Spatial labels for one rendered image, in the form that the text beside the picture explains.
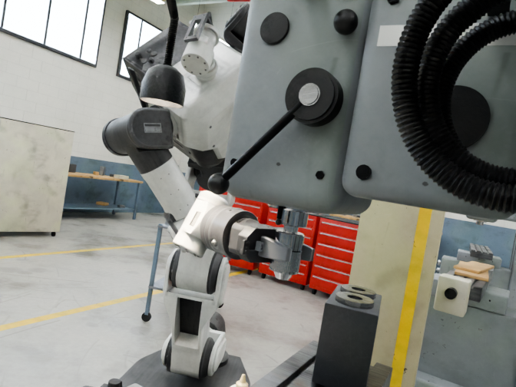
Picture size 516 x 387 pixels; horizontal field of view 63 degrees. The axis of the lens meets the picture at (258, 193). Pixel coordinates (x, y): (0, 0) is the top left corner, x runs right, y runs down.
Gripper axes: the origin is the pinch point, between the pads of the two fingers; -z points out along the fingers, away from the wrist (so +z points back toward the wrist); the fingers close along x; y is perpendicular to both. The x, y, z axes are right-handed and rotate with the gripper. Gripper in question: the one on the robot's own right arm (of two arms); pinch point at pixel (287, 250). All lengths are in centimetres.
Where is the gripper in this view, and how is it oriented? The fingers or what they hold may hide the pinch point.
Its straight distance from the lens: 67.5
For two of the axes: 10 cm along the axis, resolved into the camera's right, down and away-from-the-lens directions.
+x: 7.2, 0.9, 6.9
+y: -1.7, 9.9, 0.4
